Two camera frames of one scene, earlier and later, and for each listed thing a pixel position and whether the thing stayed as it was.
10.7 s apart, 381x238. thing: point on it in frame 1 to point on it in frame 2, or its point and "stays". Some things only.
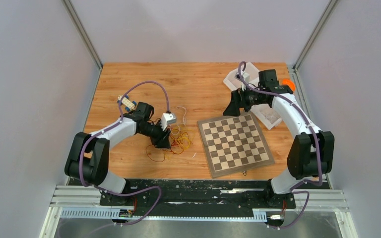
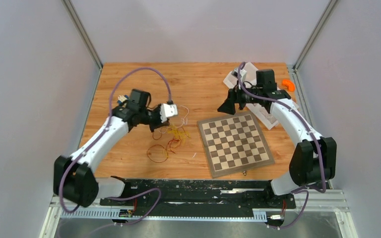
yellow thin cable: x=189 y=140 to x=179 y=133
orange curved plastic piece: x=288 y=83 stays
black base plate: x=198 y=198 stays
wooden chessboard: x=234 y=144 stays
